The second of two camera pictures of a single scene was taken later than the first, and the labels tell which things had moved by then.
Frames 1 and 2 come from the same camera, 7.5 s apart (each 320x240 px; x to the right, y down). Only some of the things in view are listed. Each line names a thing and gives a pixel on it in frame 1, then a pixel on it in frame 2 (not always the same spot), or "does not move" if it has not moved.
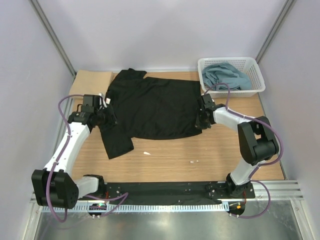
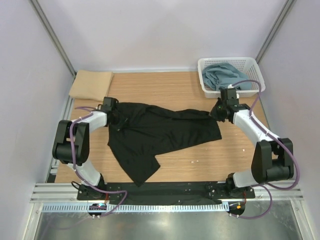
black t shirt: [150, 108] to [144, 130]
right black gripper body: [200, 122] to [217, 112]
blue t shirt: [225, 73] does not move
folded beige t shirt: [93, 82] does not move
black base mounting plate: [177, 190] does not move
